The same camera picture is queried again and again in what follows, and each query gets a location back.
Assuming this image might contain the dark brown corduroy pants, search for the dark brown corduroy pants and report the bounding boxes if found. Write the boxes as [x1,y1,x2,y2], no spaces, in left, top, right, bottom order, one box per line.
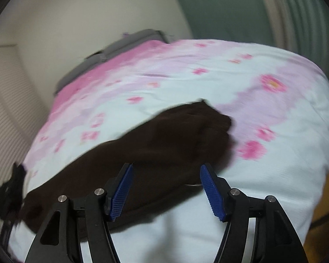
[18,101,232,232]

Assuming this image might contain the pink floral bed cover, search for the pink floral bed cover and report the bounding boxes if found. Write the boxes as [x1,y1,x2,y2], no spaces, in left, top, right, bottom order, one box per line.
[5,39,329,263]

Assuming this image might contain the black and white clothes pile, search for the black and white clothes pile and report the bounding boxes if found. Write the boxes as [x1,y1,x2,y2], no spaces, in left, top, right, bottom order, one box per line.
[0,161,28,225]

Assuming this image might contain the white louvered closet doors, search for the white louvered closet doors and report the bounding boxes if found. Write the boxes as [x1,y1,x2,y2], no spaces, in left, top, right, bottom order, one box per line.
[0,45,48,185]

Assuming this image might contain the grey padded headboard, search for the grey padded headboard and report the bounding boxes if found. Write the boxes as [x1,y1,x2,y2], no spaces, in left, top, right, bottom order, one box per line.
[54,29,169,96]

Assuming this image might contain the green curtain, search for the green curtain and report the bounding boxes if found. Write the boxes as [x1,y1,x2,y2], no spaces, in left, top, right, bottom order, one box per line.
[178,0,329,74]

